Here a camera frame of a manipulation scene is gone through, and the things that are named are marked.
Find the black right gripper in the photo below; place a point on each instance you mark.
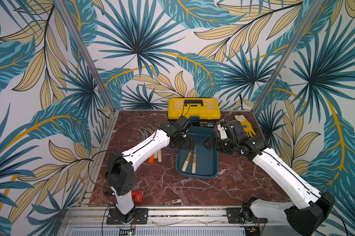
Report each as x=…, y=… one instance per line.
x=210, y=143

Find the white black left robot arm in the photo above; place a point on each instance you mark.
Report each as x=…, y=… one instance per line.
x=121, y=168

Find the wooden handle sickle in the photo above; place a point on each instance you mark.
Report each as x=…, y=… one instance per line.
x=145, y=133
x=194, y=162
x=159, y=156
x=189, y=156

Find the orange handle sickle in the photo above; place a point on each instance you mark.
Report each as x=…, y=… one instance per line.
x=151, y=159

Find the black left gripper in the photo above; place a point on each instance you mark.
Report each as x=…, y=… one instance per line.
x=187, y=145

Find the red black clamp tool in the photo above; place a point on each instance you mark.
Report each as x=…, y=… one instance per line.
x=138, y=196

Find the yellow black toolbox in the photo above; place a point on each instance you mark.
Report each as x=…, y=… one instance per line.
x=202, y=112

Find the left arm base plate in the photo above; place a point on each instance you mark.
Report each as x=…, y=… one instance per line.
x=137, y=216

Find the teal plastic tray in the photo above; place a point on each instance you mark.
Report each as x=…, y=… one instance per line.
x=207, y=160

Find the yellow white work glove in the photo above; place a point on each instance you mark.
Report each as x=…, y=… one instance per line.
x=246, y=125

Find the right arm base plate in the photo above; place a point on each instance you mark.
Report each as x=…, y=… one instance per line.
x=240, y=215

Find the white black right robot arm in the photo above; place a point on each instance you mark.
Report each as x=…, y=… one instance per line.
x=308, y=207

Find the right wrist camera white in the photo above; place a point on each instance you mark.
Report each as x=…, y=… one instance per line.
x=222, y=131

